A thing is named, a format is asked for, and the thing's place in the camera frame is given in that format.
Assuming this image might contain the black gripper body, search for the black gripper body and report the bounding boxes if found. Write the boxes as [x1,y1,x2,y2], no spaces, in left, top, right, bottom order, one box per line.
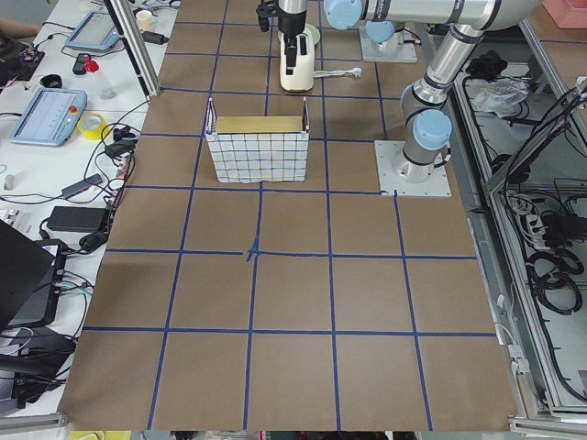
[277,9,306,39]
[256,0,278,31]

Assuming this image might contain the white two-slot toaster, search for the white two-slot toaster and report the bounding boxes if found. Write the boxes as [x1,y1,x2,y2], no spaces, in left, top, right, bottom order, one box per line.
[279,32,315,92]

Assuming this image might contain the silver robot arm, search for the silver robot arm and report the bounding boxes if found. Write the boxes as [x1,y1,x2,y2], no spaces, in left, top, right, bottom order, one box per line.
[323,1,541,183]
[256,1,403,54]

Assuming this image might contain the light green plate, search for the light green plate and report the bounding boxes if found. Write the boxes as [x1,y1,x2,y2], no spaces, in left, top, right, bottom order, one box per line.
[305,23,321,45]

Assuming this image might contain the white paper cup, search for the white paper cup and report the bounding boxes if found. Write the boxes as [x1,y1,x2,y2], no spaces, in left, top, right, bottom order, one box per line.
[135,10,155,32]

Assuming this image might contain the blue teach pendant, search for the blue teach pendant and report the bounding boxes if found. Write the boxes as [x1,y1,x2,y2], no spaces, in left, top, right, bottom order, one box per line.
[64,11,119,52]
[9,88,87,147]

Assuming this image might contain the red cap plastic bottle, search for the red cap plastic bottle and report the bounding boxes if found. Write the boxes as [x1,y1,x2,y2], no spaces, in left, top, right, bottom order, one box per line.
[84,56,116,100]

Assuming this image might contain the yellow tape roll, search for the yellow tape roll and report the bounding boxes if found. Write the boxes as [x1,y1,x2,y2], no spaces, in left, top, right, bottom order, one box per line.
[76,113,110,140]

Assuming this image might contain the black power adapter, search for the black power adapter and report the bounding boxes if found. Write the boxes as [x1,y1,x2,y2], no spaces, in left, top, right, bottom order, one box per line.
[61,173,103,200]

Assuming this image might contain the large black power brick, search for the large black power brick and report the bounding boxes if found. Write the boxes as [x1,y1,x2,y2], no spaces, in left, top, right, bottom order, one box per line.
[47,206,108,232]

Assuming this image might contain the black laptop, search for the black laptop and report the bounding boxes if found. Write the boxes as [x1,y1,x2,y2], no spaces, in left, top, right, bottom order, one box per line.
[1,222,66,329]

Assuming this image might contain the white toaster power cord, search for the white toaster power cord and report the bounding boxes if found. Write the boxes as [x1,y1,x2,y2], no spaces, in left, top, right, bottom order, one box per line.
[313,67,363,80]

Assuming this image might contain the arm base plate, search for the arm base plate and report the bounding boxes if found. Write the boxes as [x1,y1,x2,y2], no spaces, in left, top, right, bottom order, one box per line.
[374,140,451,198]
[360,26,417,63]

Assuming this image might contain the aluminium frame post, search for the aluminium frame post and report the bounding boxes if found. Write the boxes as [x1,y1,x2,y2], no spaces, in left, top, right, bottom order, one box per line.
[105,0,161,98]

